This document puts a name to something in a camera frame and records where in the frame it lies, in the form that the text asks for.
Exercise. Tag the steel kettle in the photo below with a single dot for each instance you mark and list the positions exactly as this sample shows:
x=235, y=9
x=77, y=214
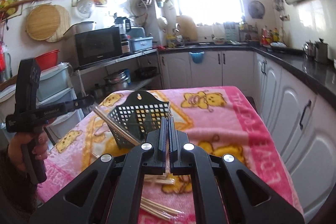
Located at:
x=309, y=49

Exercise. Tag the black wok pan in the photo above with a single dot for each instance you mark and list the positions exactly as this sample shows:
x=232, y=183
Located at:
x=146, y=72

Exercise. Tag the round bamboo tray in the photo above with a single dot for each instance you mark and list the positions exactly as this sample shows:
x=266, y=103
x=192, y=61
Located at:
x=48, y=23

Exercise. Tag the white base cabinets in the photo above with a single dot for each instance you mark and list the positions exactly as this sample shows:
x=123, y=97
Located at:
x=296, y=106

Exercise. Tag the person's left hand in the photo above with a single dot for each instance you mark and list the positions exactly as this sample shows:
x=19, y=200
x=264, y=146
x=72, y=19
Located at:
x=14, y=151

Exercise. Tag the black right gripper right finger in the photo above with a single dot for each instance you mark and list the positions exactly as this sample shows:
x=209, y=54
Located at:
x=224, y=189

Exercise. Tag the metal shelf rack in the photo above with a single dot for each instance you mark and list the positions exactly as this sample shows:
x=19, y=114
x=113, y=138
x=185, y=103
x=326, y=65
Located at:
x=84, y=80

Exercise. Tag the red plastic basin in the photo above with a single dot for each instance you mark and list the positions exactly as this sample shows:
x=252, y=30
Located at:
x=47, y=60

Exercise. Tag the blue hanging bin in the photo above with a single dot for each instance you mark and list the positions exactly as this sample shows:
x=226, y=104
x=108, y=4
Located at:
x=197, y=57

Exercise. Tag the dark sleeve left forearm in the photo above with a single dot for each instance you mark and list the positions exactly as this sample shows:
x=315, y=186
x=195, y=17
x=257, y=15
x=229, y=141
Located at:
x=18, y=194

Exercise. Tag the dark green utensil basket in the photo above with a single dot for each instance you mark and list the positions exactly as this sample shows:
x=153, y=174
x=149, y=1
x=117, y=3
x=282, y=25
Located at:
x=140, y=114

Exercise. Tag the black blender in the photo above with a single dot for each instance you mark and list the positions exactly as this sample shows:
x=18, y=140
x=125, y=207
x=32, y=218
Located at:
x=124, y=25

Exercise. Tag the plastic drawer cabinet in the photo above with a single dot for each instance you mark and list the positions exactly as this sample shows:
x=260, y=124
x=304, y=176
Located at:
x=55, y=87

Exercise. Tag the small wall fan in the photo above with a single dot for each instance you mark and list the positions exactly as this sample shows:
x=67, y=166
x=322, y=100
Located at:
x=256, y=9

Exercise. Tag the steel cooking pot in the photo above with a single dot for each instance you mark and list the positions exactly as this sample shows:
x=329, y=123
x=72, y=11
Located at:
x=117, y=81

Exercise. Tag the grey plastic box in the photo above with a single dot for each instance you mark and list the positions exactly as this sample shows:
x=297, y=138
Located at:
x=141, y=43

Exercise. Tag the pink bear blanket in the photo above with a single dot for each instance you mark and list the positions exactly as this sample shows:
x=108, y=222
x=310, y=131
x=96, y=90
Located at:
x=220, y=120

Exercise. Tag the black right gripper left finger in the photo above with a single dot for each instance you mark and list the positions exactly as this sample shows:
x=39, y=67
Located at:
x=110, y=189

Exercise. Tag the black microwave oven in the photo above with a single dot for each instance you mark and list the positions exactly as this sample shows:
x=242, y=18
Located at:
x=98, y=45

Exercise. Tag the wooden cutting board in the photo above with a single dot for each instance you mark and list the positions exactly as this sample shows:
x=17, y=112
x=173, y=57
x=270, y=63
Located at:
x=187, y=28

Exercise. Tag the wrapped chopsticks on blanket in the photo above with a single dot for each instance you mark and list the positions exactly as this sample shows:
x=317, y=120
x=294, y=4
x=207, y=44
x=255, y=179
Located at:
x=159, y=179

